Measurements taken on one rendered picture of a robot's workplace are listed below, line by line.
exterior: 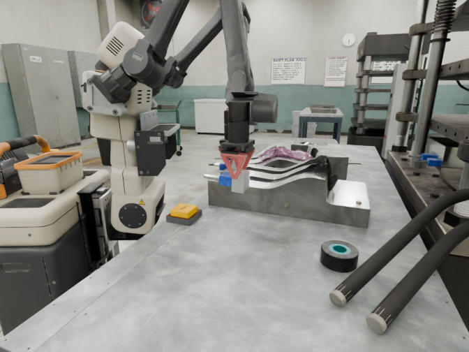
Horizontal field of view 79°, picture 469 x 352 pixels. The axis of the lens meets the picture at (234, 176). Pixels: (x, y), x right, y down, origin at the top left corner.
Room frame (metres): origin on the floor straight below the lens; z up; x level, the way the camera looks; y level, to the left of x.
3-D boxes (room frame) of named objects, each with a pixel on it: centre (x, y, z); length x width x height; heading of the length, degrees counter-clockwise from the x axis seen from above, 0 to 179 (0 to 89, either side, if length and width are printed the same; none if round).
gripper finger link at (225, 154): (0.76, -0.01, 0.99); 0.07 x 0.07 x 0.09; 70
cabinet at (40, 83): (5.88, 3.72, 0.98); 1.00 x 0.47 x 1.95; 163
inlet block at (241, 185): (0.78, 0.03, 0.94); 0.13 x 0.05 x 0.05; 69
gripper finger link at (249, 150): (0.78, -0.01, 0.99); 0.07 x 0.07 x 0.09; 70
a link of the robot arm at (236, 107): (0.77, -0.02, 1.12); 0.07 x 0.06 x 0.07; 76
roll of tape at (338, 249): (0.57, -0.24, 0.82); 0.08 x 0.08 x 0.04
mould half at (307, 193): (0.95, -0.19, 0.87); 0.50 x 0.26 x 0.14; 70
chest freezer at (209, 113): (8.08, 0.25, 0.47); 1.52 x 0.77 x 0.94; 73
